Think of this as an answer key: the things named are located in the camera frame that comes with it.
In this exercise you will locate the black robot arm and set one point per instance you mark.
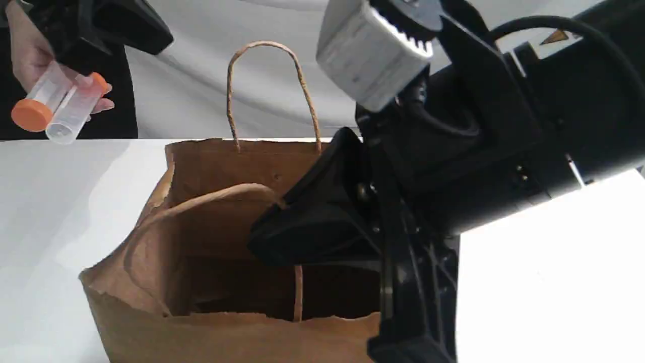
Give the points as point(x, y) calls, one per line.
point(584, 79)

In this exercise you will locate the person's black clothing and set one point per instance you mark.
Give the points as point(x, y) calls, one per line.
point(117, 123)

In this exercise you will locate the brown paper bag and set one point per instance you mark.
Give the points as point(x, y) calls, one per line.
point(184, 287)

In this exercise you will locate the clear tube orange cap front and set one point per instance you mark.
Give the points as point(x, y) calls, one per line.
point(36, 110)

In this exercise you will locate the clear tube orange cap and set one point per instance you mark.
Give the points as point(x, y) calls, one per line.
point(76, 108)
point(36, 110)

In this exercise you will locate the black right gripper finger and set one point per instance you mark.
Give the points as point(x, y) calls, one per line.
point(414, 302)

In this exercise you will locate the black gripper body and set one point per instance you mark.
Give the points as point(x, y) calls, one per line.
point(463, 142)

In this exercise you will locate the person's bare hand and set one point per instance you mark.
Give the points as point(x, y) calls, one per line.
point(28, 53)

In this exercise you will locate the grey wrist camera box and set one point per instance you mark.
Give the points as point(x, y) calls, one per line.
point(372, 50)

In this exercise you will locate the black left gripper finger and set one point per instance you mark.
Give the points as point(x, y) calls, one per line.
point(326, 219)

